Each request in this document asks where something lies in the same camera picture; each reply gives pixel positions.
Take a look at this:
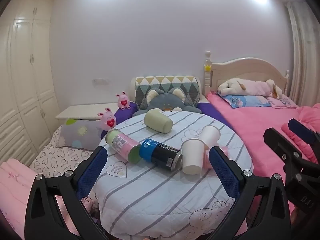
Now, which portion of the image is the white paper cup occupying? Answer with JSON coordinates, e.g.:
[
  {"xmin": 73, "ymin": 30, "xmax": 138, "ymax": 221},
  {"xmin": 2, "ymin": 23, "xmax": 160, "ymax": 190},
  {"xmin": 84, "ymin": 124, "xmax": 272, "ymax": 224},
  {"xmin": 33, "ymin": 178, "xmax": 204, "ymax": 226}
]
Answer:
[
  {"xmin": 181, "ymin": 138, "xmax": 206, "ymax": 176},
  {"xmin": 199, "ymin": 125, "xmax": 221, "ymax": 149}
]

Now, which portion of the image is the white nightstand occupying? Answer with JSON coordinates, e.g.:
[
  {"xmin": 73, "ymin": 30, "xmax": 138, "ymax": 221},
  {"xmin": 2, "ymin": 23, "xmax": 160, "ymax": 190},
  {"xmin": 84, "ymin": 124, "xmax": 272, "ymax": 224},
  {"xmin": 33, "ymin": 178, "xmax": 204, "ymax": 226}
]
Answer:
[{"xmin": 55, "ymin": 104, "xmax": 121, "ymax": 120}]

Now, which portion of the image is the grey cat plush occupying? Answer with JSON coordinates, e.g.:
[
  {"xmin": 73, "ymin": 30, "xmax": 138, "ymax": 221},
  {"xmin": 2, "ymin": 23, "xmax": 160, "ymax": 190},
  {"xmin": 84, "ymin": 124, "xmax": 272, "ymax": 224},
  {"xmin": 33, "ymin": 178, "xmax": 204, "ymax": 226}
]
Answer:
[{"xmin": 132, "ymin": 87, "xmax": 202, "ymax": 117}]

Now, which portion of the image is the striped white round cloth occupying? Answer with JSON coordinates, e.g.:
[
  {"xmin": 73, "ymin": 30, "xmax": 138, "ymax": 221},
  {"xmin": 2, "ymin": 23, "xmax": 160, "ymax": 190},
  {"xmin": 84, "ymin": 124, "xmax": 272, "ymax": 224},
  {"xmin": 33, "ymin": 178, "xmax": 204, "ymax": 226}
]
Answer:
[{"xmin": 93, "ymin": 110, "xmax": 254, "ymax": 236}]

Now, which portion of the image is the pale green cup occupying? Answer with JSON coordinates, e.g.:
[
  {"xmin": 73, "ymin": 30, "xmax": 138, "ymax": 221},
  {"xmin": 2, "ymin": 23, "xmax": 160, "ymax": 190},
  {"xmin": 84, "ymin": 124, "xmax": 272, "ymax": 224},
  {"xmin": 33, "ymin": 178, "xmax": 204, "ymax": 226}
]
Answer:
[{"xmin": 144, "ymin": 108, "xmax": 174, "ymax": 134}]

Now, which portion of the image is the pink plastic cup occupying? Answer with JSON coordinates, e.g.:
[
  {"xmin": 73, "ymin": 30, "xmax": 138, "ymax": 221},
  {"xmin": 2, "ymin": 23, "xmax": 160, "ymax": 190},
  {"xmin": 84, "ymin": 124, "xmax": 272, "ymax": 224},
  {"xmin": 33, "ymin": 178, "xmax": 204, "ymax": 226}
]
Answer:
[{"xmin": 203, "ymin": 146, "xmax": 230, "ymax": 169}]

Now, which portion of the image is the blue and black canister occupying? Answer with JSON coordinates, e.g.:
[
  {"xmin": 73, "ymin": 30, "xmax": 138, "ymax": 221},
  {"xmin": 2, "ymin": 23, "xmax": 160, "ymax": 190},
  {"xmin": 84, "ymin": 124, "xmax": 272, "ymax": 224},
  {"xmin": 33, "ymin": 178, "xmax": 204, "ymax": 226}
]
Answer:
[{"xmin": 139, "ymin": 138, "xmax": 183, "ymax": 173}]

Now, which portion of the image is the pink printed pillow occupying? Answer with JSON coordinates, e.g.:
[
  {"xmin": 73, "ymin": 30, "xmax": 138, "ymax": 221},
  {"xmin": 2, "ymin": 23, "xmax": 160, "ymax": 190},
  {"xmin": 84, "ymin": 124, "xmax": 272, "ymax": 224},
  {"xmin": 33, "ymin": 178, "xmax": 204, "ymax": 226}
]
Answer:
[{"xmin": 268, "ymin": 96, "xmax": 300, "ymax": 110}]

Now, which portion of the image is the triangle patterned headboard cushion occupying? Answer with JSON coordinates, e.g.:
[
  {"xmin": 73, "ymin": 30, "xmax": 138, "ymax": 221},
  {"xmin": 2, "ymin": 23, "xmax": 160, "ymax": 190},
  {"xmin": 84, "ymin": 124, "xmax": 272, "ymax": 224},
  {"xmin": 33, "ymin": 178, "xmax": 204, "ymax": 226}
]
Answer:
[{"xmin": 135, "ymin": 75, "xmax": 201, "ymax": 111}]

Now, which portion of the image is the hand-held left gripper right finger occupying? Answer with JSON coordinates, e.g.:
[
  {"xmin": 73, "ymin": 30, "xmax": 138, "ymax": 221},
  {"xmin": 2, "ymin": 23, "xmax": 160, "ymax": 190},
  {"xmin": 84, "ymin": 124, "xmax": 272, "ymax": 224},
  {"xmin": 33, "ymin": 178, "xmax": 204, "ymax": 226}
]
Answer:
[{"xmin": 208, "ymin": 145, "xmax": 292, "ymax": 240}]

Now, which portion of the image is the white curtain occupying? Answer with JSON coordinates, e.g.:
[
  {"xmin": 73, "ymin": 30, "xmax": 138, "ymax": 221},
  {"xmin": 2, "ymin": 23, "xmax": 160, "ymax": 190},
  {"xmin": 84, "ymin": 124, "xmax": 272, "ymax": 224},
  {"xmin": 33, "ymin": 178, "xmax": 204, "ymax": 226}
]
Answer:
[{"xmin": 284, "ymin": 0, "xmax": 320, "ymax": 107}]

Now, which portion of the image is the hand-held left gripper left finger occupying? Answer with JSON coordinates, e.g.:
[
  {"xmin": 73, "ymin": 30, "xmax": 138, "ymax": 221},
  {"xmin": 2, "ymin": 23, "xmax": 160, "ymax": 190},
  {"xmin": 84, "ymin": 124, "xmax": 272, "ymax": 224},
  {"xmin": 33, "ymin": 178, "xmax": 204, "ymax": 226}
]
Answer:
[{"xmin": 25, "ymin": 145, "xmax": 111, "ymax": 240}]

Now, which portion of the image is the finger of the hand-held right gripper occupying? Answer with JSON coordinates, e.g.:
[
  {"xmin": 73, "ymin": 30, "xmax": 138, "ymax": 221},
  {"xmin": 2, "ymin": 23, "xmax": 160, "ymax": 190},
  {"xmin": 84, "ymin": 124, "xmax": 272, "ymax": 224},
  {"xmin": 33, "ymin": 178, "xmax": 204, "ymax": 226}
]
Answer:
[
  {"xmin": 287, "ymin": 118, "xmax": 320, "ymax": 157},
  {"xmin": 263, "ymin": 127, "xmax": 304, "ymax": 172}
]

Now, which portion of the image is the cream wooden bed headboard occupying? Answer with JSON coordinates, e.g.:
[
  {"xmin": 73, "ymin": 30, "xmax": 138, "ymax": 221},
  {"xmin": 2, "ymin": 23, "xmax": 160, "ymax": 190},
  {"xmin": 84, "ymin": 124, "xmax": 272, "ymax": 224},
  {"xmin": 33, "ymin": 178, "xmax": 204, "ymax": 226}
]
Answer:
[{"xmin": 203, "ymin": 50, "xmax": 291, "ymax": 98}]

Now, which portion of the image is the cream wardrobe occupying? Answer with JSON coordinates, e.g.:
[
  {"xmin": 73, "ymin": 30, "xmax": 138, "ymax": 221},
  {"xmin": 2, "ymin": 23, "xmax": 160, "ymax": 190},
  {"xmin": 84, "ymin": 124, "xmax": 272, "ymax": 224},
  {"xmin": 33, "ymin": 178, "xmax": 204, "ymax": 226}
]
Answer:
[{"xmin": 0, "ymin": 0, "xmax": 61, "ymax": 167}]

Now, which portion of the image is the white and pink plush toy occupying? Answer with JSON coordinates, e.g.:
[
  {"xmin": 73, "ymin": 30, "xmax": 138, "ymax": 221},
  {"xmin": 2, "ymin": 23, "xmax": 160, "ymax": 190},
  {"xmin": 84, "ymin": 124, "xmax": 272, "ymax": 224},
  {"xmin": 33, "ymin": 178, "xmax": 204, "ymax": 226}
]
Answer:
[{"xmin": 217, "ymin": 78, "xmax": 283, "ymax": 98}]

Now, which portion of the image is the large pink pig plush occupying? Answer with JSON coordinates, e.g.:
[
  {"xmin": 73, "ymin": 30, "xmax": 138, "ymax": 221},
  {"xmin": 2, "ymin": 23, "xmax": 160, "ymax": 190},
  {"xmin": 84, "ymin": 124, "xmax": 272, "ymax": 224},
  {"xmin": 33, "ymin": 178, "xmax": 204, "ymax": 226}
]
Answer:
[{"xmin": 97, "ymin": 107, "xmax": 117, "ymax": 131}]

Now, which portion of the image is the blue cartoon pillow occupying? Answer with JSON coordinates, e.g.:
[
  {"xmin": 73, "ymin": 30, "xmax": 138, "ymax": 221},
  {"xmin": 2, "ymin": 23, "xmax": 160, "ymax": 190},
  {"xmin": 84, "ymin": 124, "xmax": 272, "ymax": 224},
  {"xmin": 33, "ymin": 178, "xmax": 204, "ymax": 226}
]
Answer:
[{"xmin": 217, "ymin": 93, "xmax": 272, "ymax": 109}]

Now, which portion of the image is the small pink pig plush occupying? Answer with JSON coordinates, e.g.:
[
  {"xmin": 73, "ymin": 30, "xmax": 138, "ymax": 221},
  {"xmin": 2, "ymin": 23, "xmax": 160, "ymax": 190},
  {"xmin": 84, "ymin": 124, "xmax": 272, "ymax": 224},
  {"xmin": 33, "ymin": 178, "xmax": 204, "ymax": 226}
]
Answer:
[{"xmin": 115, "ymin": 91, "xmax": 131, "ymax": 110}]

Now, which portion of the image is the heart print bed sheet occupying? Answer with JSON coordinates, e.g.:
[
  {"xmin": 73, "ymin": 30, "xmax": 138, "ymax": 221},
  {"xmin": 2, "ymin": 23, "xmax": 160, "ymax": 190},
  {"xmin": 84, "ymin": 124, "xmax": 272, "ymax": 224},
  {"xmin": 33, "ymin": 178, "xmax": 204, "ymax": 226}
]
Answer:
[{"xmin": 29, "ymin": 124, "xmax": 101, "ymax": 178}]

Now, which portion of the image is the grey dotted pillow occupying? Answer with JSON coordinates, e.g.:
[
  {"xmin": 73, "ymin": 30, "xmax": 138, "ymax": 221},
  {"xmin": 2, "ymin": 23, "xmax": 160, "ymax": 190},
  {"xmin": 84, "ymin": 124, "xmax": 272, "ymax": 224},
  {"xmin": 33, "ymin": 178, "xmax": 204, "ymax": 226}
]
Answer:
[{"xmin": 56, "ymin": 118, "xmax": 104, "ymax": 149}]

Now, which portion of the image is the pale pink quilt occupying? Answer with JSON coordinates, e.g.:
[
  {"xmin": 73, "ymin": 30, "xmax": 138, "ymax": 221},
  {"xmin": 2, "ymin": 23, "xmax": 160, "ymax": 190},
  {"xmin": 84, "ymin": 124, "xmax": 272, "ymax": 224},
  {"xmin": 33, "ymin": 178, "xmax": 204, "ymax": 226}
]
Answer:
[{"xmin": 0, "ymin": 158, "xmax": 102, "ymax": 240}]

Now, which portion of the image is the bright pink blanket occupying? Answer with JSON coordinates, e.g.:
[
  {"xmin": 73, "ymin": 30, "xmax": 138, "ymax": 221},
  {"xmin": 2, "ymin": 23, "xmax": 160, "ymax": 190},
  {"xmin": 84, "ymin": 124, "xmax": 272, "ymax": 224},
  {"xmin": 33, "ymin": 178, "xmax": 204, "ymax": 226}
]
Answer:
[{"xmin": 206, "ymin": 92, "xmax": 320, "ymax": 214}]

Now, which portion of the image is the pink and green canister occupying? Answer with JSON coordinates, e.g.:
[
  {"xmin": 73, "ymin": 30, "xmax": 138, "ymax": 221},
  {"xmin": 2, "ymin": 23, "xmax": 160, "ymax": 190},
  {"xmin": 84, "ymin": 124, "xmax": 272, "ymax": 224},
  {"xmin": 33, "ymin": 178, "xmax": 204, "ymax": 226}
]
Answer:
[{"xmin": 105, "ymin": 128, "xmax": 142, "ymax": 164}]

